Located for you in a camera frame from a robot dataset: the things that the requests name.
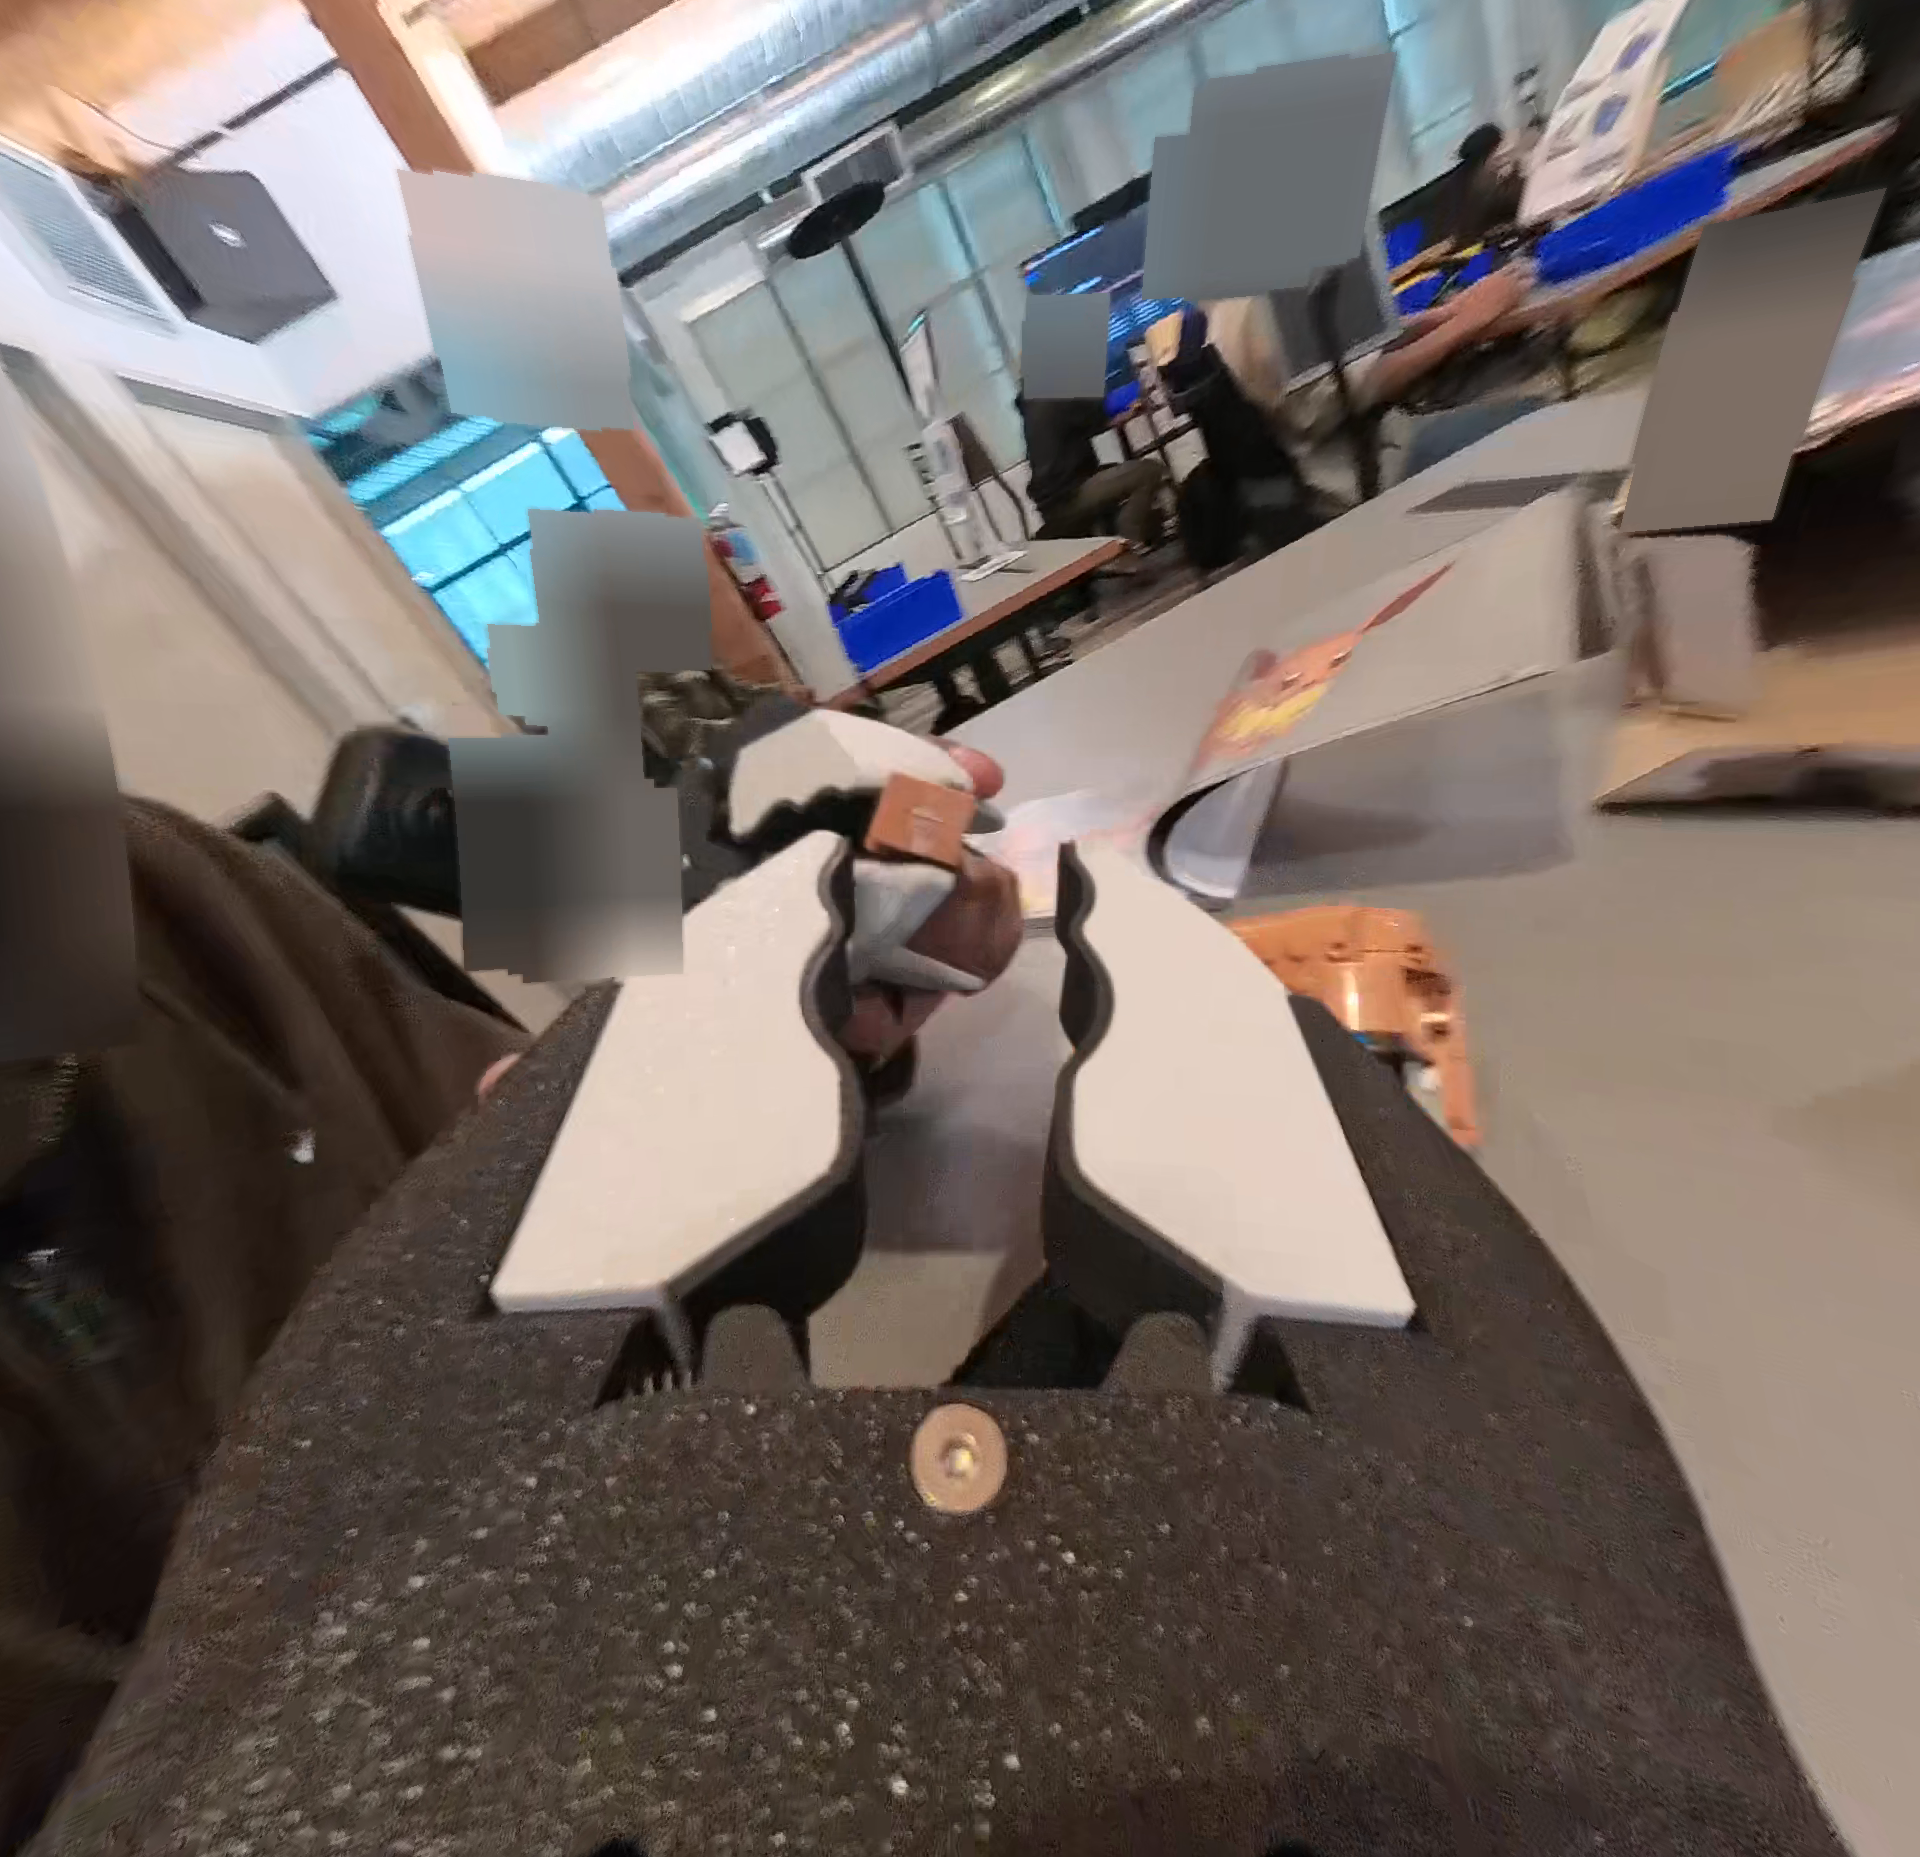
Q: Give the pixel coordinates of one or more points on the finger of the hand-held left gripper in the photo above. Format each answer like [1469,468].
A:
[844,756]
[926,936]

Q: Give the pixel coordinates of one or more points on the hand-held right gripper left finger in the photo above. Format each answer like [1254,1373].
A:
[661,1137]

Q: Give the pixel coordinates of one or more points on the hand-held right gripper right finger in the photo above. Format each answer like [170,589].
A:
[1234,1137]

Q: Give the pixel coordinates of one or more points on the small brown plate brick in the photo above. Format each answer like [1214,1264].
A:
[920,824]

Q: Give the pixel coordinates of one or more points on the brown brick body model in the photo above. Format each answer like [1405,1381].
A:
[1367,973]

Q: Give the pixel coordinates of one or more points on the grey desk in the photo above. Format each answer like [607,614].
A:
[1741,1137]

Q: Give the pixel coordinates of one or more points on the person's left hand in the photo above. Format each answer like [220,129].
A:
[986,785]

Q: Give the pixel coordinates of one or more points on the stack of blue bins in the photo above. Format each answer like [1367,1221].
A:
[899,621]
[1636,222]

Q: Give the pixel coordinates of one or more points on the fox print instruction booklet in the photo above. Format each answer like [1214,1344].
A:
[1408,719]

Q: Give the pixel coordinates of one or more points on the printed cardboard box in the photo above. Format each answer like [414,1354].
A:
[1772,749]

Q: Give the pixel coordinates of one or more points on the wooden ceiling beam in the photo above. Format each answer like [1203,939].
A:
[378,40]

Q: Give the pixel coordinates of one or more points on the black wall speaker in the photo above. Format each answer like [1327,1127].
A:
[237,251]

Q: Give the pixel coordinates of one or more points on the silver ventilation duct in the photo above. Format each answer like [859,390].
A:
[899,29]

